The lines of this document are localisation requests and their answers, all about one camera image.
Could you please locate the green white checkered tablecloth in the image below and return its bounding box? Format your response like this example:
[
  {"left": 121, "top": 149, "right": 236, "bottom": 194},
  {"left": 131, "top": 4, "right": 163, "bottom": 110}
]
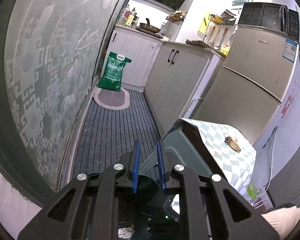
[{"left": 183, "top": 118, "right": 256, "bottom": 200}]

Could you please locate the teal plastic trash bin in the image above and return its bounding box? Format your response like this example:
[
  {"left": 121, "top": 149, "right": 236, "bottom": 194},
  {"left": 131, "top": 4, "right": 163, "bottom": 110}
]
[{"left": 73, "top": 171, "right": 180, "bottom": 239}]

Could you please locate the condiment bottles group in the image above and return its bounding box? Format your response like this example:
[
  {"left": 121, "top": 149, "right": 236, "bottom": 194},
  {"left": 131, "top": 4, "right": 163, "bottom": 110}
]
[{"left": 116, "top": 5, "right": 136, "bottom": 28}]

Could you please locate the frying pan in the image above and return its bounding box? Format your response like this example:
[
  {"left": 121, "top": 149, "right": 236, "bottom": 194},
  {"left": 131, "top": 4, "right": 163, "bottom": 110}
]
[{"left": 139, "top": 18, "right": 160, "bottom": 34}]

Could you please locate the beige refrigerator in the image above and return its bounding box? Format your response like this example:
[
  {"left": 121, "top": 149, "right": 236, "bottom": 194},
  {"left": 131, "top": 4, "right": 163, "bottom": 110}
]
[{"left": 193, "top": 25, "right": 300, "bottom": 147}]

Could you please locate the white kitchen cabinet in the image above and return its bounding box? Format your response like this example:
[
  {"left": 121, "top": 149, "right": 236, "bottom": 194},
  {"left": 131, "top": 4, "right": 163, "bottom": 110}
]
[{"left": 108, "top": 25, "right": 225, "bottom": 134}]

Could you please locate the ginger root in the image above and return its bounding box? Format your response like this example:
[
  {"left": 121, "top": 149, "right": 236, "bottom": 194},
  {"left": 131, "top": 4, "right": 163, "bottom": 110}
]
[{"left": 224, "top": 136, "right": 241, "bottom": 152}]

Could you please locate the oval grey floor mat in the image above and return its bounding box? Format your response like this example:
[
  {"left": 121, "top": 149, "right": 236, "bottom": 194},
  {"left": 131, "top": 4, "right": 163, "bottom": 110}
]
[{"left": 93, "top": 88, "right": 130, "bottom": 111}]

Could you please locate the wall spice rack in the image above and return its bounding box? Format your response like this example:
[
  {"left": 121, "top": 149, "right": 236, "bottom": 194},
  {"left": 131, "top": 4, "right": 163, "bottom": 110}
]
[{"left": 166, "top": 11, "right": 187, "bottom": 23}]

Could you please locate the frosted patterned sliding door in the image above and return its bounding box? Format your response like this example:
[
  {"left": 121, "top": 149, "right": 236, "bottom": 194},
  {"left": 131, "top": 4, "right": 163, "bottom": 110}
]
[{"left": 4, "top": 0, "right": 125, "bottom": 189}]

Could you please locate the green rice bag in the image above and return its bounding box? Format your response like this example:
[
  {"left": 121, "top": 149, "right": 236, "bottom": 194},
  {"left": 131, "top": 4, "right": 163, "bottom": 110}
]
[{"left": 97, "top": 51, "right": 132, "bottom": 92}]

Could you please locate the green plastic stool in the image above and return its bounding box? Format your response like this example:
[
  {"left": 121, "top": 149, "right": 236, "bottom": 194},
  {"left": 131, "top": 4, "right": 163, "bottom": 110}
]
[{"left": 140, "top": 118, "right": 223, "bottom": 181}]

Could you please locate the black microwave oven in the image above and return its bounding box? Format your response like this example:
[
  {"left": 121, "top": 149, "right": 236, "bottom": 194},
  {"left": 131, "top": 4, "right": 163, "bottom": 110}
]
[{"left": 238, "top": 2, "right": 300, "bottom": 41}]

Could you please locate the white tissue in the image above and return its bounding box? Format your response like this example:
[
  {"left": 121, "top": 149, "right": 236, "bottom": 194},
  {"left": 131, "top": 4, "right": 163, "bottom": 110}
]
[{"left": 118, "top": 227, "right": 135, "bottom": 239}]

